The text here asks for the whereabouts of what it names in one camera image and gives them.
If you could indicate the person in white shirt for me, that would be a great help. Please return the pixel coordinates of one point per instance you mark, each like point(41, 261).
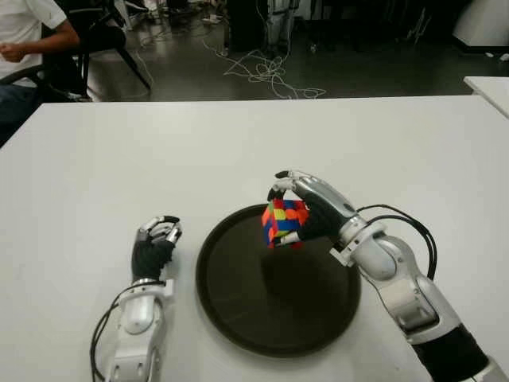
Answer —
point(24, 24)

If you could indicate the white desk frame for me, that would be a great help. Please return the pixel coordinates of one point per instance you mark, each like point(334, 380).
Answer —
point(127, 16)

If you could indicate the black cabinet on casters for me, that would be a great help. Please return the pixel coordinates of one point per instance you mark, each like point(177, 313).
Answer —
point(248, 26)

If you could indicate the black office chair armrest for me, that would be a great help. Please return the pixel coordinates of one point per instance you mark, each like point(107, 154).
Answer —
point(51, 89)

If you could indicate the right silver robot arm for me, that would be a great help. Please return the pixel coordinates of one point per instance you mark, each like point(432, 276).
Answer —
point(409, 278)

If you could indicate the black four-legged chair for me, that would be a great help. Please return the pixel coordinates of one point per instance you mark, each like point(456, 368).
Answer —
point(103, 37)

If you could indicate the silver humanoid robot legs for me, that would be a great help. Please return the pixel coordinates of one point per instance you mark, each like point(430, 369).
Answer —
point(278, 28)

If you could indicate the white neighbouring table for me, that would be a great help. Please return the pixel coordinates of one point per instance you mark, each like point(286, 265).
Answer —
point(493, 89)

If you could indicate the dark brown round plate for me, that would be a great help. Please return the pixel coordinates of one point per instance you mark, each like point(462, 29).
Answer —
point(278, 286)

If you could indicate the white pillar with black base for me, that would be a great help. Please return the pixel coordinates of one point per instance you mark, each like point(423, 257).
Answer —
point(485, 22)

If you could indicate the black equipment racks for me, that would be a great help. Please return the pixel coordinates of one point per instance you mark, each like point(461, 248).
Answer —
point(366, 22)

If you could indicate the folded metal stands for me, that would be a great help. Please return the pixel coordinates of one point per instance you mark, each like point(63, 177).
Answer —
point(419, 26)

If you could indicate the multicoloured Rubik's cube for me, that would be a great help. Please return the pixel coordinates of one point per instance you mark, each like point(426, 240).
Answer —
point(284, 221)

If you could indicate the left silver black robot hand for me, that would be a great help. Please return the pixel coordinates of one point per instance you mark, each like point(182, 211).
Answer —
point(149, 258)

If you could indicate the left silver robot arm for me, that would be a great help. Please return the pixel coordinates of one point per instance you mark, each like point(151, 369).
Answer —
point(137, 314)

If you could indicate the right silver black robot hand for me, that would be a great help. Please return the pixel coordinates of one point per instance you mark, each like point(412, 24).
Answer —
point(326, 211)

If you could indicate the white power strip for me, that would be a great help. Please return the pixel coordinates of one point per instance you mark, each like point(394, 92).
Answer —
point(212, 19)

